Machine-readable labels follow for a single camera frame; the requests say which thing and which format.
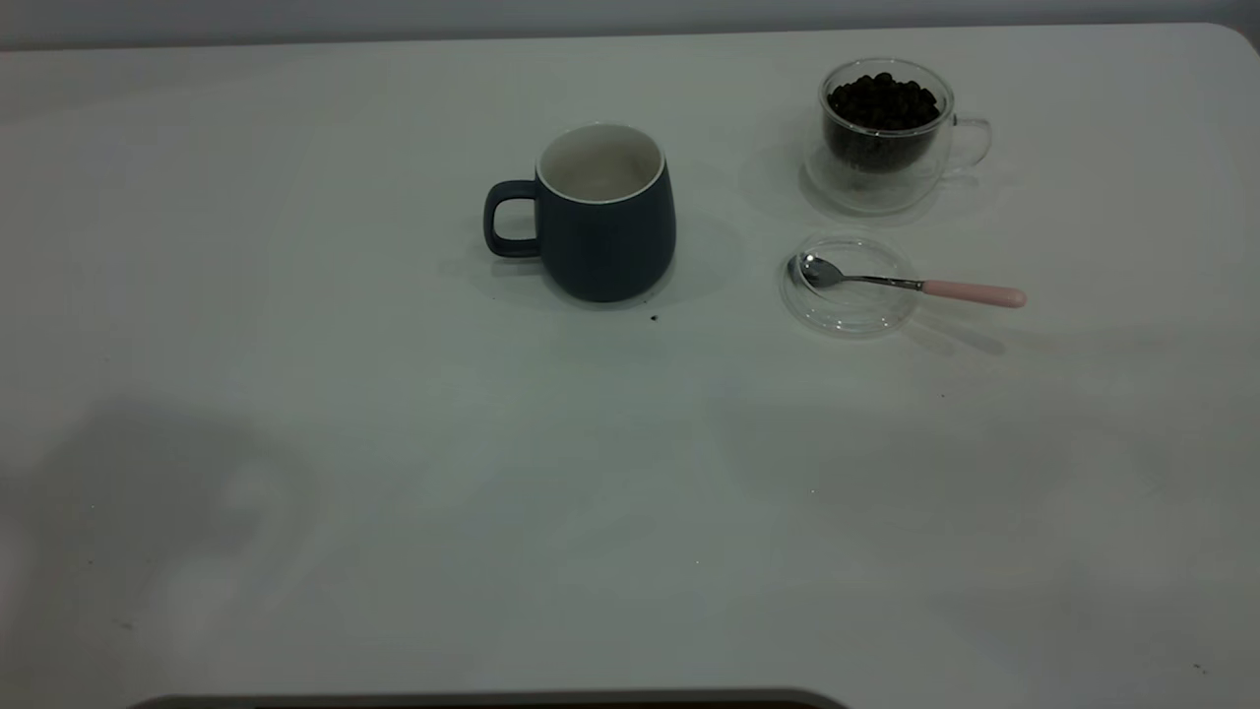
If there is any dark blue-grey ceramic mug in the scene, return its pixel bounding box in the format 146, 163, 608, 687
482, 122, 678, 303

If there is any metal spoon with pink handle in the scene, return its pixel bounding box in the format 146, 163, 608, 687
797, 254, 1029, 309

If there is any dark coffee beans heap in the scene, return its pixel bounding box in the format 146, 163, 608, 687
827, 72, 941, 174

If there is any clear glass saucer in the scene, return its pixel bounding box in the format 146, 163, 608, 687
780, 234, 920, 340

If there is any clear double-wall glass cup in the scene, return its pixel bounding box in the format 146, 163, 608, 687
802, 57, 993, 216

